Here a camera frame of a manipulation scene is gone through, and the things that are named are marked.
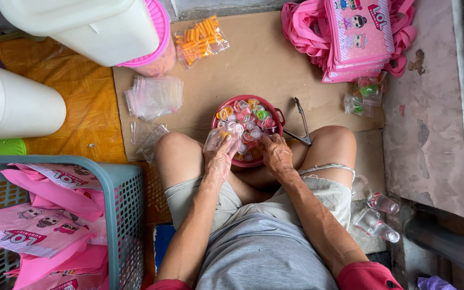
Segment crumpled clear plastic bag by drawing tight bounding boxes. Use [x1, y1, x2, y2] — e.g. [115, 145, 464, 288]
[130, 121, 170, 164]

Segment packed bags of jelly cups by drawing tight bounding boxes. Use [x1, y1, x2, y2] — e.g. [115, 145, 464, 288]
[343, 71, 389, 118]

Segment person's left hand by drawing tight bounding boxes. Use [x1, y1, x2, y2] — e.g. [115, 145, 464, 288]
[203, 133, 241, 185]

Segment beige shorts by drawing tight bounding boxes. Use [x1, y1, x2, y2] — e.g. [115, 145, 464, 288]
[164, 164, 356, 234]

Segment orange floor mat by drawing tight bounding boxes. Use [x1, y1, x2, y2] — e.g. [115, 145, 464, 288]
[0, 26, 129, 164]

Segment heap of colourful jelly cups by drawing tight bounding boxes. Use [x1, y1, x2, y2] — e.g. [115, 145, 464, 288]
[216, 98, 278, 162]

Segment pile of clear zip bags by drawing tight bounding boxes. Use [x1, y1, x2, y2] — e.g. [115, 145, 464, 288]
[124, 75, 184, 122]

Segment grey-blue plastic basket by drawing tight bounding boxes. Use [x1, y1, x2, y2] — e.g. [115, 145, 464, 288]
[0, 155, 145, 290]

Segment metal tongs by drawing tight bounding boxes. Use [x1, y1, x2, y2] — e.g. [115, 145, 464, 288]
[282, 97, 313, 147]

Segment purple plastic bag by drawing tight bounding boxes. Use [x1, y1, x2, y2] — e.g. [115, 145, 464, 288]
[416, 275, 458, 290]

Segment red plastic bowl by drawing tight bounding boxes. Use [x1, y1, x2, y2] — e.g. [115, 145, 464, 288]
[211, 95, 286, 168]

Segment white plastic bucket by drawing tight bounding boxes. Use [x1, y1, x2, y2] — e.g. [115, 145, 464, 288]
[0, 53, 67, 144]

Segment brown cardboard sheet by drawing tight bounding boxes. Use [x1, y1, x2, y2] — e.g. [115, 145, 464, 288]
[112, 11, 385, 162]

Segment heap of pink tote bags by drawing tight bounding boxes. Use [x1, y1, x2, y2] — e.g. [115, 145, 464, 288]
[0, 162, 110, 290]

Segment small clear plastic bag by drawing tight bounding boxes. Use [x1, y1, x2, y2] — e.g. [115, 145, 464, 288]
[202, 128, 233, 154]

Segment bag of orange snack sticks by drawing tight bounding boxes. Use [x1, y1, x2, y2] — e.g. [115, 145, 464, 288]
[174, 15, 230, 70]

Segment grey shirt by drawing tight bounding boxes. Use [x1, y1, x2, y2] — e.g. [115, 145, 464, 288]
[195, 213, 340, 290]

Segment dark grey pipe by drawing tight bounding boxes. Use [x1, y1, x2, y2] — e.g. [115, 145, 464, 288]
[404, 217, 464, 281]

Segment person's right hand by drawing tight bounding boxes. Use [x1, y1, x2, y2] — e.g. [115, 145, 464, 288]
[260, 135, 296, 176]

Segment clear plastic cup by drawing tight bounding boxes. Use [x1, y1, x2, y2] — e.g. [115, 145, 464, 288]
[351, 174, 370, 199]

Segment large white plastic container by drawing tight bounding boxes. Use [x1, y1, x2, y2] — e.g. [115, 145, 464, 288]
[0, 0, 160, 68]

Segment clear plastic bottle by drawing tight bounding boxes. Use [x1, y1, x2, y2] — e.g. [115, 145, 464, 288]
[353, 208, 401, 244]
[367, 192, 400, 215]

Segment stack of pink printed bags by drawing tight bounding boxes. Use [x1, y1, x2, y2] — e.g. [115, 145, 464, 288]
[280, 0, 417, 84]

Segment clear jar with pink lid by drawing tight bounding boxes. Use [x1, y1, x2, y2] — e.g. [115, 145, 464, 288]
[116, 0, 177, 77]

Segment brass metal hook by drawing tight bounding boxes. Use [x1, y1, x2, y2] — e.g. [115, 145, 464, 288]
[0, 31, 48, 44]

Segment blue flat pad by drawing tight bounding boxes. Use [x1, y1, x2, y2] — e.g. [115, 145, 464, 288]
[153, 223, 176, 275]

